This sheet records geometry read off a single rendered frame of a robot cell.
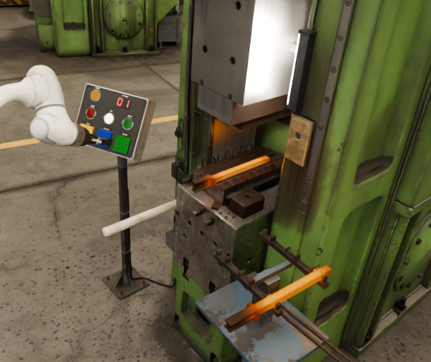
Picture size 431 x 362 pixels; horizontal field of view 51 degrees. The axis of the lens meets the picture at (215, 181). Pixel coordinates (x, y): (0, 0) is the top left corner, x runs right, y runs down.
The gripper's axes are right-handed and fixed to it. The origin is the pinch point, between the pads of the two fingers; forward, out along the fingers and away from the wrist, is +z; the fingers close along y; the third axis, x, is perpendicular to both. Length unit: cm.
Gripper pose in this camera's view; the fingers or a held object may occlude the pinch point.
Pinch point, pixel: (105, 141)
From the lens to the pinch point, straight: 196.8
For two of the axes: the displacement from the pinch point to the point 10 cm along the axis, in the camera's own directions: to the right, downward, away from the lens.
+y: 9.1, 2.8, -3.2
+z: 3.2, 0.3, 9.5
